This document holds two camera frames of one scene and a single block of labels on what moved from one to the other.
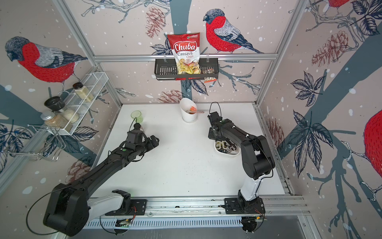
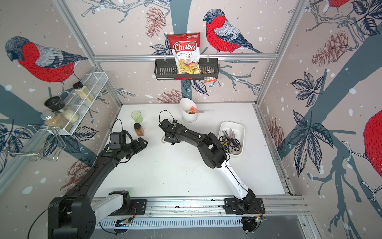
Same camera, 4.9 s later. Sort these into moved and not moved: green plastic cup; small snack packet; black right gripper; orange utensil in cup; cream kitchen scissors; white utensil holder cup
Moved: black right gripper; cream kitchen scissors
Not moved: green plastic cup; white utensil holder cup; small snack packet; orange utensil in cup
